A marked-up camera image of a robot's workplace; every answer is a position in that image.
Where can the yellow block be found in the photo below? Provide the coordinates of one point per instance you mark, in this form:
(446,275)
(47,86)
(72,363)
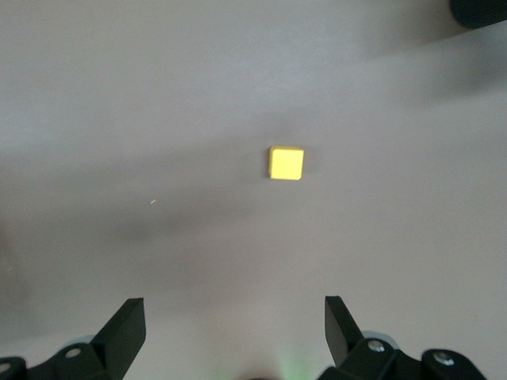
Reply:
(286,163)

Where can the black rounded object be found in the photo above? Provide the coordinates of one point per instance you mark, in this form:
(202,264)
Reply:
(479,12)

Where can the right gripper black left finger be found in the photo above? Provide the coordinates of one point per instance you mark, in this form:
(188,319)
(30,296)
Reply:
(103,352)

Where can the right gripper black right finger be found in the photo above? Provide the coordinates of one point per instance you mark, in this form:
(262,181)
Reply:
(368,360)

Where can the brown table cloth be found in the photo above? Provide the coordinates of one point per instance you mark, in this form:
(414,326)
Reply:
(158,118)

